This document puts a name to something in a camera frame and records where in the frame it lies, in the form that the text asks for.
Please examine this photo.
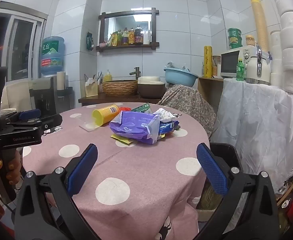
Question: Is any clear plastic lid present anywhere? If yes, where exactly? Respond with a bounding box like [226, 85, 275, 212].
[79, 121, 97, 132]

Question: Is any water dispenser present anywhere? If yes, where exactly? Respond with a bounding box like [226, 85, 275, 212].
[29, 77, 58, 117]

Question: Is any stack of large white bowls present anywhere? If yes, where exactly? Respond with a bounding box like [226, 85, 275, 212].
[270, 0, 293, 98]

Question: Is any chopstick holder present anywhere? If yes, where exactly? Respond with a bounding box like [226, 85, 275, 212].
[84, 72, 103, 98]

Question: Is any yellow oil bottle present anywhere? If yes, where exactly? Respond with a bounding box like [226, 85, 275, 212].
[122, 28, 130, 46]

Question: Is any wooden framed mirror shelf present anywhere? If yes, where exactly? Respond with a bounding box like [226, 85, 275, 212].
[96, 8, 160, 53]

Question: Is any stack of green noodle cups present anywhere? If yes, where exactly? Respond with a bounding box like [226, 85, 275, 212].
[227, 28, 242, 50]

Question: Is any yellow tall canister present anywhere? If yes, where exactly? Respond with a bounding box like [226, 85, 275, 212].
[203, 45, 213, 78]

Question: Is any beige bin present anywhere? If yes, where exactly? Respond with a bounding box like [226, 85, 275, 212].
[196, 180, 224, 222]

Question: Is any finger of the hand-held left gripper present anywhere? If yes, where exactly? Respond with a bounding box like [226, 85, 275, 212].
[0, 114, 63, 133]
[5, 109, 41, 124]

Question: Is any white kettle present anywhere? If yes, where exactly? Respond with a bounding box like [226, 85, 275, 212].
[246, 48, 271, 85]

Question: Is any yellow pouch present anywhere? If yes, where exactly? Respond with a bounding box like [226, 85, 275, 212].
[107, 31, 119, 47]

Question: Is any person's left hand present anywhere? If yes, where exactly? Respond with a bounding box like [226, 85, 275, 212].
[0, 151, 22, 198]

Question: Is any white tissue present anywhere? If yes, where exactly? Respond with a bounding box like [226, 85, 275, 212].
[152, 108, 176, 123]

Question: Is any yellow snack bag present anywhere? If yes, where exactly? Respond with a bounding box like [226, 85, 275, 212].
[111, 133, 136, 148]

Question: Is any blue water jug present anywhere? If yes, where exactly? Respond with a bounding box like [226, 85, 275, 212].
[39, 36, 66, 78]

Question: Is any yellow chip canister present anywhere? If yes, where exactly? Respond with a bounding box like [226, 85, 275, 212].
[92, 104, 120, 126]

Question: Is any dark sauce bottle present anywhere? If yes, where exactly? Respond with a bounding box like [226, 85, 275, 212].
[134, 25, 144, 45]

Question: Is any white microwave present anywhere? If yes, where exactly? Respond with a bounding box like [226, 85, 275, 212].
[220, 46, 258, 79]

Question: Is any brown pot with cream lid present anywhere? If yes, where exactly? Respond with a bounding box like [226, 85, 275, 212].
[137, 76, 166, 99]

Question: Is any light wooden shelf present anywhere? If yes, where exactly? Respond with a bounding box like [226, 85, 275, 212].
[197, 76, 224, 106]

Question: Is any glass jar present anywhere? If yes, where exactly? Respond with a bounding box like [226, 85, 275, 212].
[212, 55, 221, 77]

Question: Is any green packet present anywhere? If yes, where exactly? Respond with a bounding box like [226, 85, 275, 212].
[131, 103, 153, 114]

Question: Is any blue snack wrapper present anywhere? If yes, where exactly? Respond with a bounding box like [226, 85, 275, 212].
[158, 119, 180, 137]

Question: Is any green soda bottle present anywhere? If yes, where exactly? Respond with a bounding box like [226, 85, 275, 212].
[236, 58, 245, 81]

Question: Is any woven basket sink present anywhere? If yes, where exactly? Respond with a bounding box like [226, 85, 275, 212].
[102, 80, 138, 97]

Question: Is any green wall hanger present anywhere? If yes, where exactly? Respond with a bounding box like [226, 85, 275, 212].
[86, 31, 94, 51]

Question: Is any white plastic sheet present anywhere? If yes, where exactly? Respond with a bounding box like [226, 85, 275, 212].
[215, 78, 293, 193]

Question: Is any floral cloth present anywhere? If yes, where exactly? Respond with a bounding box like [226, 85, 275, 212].
[157, 83, 220, 141]

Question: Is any bronze faucet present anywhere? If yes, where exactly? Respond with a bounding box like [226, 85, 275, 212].
[129, 67, 141, 81]

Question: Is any purple plastic package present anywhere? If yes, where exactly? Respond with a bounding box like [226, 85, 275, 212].
[109, 110, 161, 145]

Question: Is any stack of paper cups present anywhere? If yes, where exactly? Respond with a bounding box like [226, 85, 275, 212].
[249, 0, 269, 53]

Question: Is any grey plastic bag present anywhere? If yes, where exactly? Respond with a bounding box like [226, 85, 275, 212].
[167, 61, 190, 72]

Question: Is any light blue basin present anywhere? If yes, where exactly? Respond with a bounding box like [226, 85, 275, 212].
[164, 66, 199, 87]

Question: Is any paper cup holder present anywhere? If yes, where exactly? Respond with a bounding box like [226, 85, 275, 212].
[56, 71, 73, 98]

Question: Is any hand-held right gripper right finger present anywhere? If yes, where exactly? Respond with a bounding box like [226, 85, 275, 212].
[194, 142, 280, 240]

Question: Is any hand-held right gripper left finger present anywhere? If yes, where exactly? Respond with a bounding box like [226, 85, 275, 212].
[14, 144, 101, 240]

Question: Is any window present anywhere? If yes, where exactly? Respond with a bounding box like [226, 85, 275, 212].
[0, 1, 48, 83]

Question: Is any dark wooden counter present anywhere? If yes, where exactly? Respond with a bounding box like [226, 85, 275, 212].
[78, 93, 162, 107]

